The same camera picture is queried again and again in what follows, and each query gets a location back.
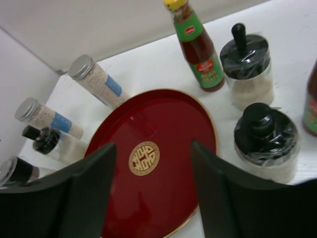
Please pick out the green-label sauce bottle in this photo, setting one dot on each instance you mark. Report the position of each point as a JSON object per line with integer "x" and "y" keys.
{"x": 197, "y": 46}
{"x": 310, "y": 108}

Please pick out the white bead jar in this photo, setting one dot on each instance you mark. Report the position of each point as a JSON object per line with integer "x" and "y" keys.
{"x": 38, "y": 115}
{"x": 98, "y": 82}

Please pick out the black-lid seasoning jar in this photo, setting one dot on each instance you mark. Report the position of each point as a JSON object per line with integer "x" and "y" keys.
{"x": 268, "y": 142}
{"x": 246, "y": 63}

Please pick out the red round tray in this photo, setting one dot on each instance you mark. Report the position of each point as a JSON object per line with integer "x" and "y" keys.
{"x": 153, "y": 193}

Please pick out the small black-capped powder bottle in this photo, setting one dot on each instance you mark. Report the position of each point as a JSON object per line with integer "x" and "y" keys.
{"x": 56, "y": 144}

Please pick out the left green-label sauce bottle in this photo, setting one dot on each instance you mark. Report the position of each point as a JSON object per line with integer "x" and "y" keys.
{"x": 197, "y": 46}

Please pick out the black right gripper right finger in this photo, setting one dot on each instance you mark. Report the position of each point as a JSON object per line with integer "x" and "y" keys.
{"x": 236, "y": 204}

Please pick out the right green-label sauce bottle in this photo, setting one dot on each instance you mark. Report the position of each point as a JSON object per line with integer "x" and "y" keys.
{"x": 310, "y": 108}

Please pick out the near black-lid seasoning jar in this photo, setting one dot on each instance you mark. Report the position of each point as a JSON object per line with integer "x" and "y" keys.
{"x": 268, "y": 142}

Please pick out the far black-lid seasoning jar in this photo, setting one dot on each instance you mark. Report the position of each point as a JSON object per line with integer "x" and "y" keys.
{"x": 246, "y": 63}

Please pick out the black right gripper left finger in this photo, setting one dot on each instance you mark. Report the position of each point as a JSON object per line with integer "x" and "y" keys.
{"x": 69, "y": 203}

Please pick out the black-top grinder bottle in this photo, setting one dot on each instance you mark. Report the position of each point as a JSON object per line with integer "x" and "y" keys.
{"x": 16, "y": 172}

